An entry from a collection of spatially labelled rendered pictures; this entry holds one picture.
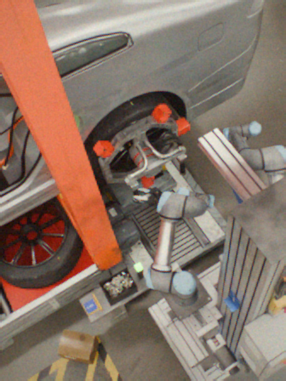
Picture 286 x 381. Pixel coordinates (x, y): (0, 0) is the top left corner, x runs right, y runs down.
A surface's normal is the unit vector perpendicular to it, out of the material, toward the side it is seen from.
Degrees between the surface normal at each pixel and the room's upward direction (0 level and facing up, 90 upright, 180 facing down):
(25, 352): 0
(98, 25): 39
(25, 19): 90
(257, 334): 0
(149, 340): 0
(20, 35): 90
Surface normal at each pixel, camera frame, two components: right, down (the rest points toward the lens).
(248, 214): -0.08, -0.46
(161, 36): 0.48, 0.59
